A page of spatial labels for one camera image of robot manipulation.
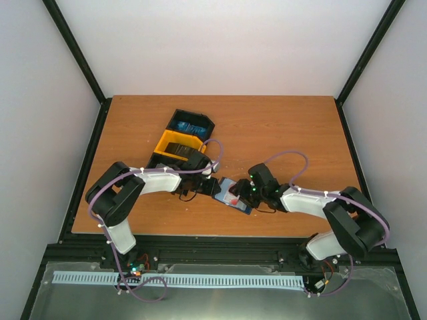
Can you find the black frame post left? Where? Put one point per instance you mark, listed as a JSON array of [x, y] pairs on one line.
[[64, 29]]

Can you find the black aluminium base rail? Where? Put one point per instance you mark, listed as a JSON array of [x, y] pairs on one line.
[[283, 254]]

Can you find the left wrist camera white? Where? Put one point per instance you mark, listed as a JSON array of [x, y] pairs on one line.
[[211, 168]]

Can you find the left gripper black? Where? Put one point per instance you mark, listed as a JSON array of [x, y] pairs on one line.
[[212, 190]]

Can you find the dark cards stack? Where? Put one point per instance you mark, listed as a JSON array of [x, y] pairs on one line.
[[179, 150]]

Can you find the blue leather card holder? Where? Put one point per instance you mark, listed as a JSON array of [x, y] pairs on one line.
[[226, 183]]

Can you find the light blue cable duct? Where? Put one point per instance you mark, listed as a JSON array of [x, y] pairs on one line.
[[186, 281]]

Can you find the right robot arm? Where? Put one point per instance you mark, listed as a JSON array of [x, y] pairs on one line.
[[356, 225]]

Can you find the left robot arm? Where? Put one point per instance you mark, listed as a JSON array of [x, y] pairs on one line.
[[113, 196]]

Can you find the blue cards stack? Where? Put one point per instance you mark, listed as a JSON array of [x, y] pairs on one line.
[[191, 129]]

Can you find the black frame post right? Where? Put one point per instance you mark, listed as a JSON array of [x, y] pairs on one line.
[[375, 40]]

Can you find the black frame post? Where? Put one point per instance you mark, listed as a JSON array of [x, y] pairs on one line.
[[375, 40], [64, 29]]

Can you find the white red credit card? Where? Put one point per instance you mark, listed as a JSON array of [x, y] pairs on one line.
[[231, 199]]

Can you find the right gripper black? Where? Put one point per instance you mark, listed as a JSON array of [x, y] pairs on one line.
[[241, 190]]

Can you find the yellow bin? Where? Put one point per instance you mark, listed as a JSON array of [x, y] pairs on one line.
[[170, 136]]

